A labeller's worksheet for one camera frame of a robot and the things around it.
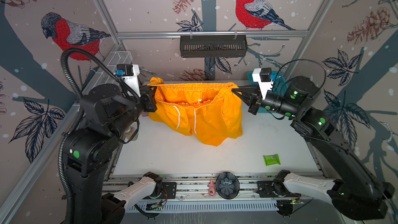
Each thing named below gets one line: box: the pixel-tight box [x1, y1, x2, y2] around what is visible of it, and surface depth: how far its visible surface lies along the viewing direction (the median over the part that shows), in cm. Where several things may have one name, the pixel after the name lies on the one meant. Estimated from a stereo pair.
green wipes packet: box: [262, 154, 281, 166], surface depth 84 cm
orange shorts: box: [147, 77, 244, 147], surface depth 56 cm
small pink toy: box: [208, 179, 217, 198], surface depth 73 cm
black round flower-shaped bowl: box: [215, 171, 240, 200], surface depth 74 cm
